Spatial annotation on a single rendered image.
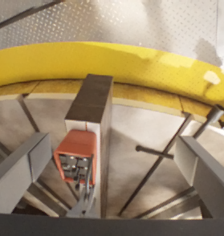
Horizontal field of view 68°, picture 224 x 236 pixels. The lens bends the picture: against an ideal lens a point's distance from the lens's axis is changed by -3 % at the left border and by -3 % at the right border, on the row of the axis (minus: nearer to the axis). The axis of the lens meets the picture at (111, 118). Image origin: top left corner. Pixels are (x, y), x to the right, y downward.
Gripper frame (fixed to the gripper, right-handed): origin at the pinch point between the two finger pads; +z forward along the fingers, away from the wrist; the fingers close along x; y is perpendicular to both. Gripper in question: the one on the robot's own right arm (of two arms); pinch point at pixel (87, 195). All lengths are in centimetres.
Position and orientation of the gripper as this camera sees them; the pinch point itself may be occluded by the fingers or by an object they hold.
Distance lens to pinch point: 61.3
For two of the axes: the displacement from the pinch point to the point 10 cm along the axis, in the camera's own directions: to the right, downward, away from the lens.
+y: 0.4, -7.5, -6.6
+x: -9.9, -1.2, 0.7
